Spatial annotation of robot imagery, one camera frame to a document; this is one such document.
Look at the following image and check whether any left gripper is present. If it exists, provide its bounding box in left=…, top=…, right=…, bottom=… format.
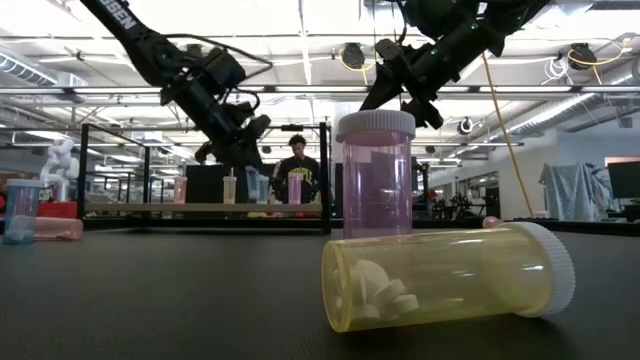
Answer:
left=194, top=102, right=274, bottom=170

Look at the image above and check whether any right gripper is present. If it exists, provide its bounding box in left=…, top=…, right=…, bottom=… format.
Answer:
left=359, top=22, right=506, bottom=131

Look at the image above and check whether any yellow pill bottle white cap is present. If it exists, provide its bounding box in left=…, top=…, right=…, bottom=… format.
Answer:
left=320, top=221, right=577, bottom=335
left=222, top=174, right=238, bottom=205

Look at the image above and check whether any pink pill bottle white cap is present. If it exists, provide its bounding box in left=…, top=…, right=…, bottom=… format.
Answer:
left=335, top=109, right=417, bottom=240
left=287, top=173, right=303, bottom=205

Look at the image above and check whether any person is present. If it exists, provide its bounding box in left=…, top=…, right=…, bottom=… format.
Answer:
left=272, top=133, right=321, bottom=205

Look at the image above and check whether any black table mat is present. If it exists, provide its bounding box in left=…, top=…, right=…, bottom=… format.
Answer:
left=0, top=227, right=640, bottom=360

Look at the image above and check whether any red box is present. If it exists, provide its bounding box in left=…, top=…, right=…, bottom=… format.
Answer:
left=37, top=201, right=80, bottom=220

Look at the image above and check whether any blue-grey draped cloth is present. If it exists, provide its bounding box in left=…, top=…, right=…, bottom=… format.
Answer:
left=538, top=161, right=614, bottom=223

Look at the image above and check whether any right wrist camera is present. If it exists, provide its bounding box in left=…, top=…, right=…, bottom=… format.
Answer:
left=374, top=38, right=407, bottom=67

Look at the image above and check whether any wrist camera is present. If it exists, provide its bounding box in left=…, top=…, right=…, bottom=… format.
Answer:
left=374, top=38, right=407, bottom=67
left=199, top=47, right=247, bottom=89

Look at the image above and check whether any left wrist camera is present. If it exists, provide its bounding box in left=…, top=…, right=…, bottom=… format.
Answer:
left=199, top=47, right=247, bottom=89

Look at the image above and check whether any wooden shelf black frame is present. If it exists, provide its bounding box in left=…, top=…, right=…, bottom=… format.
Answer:
left=75, top=121, right=333, bottom=236

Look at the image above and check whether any yellow-orange hanging cable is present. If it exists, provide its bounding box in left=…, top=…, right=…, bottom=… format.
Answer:
left=481, top=52, right=536, bottom=219

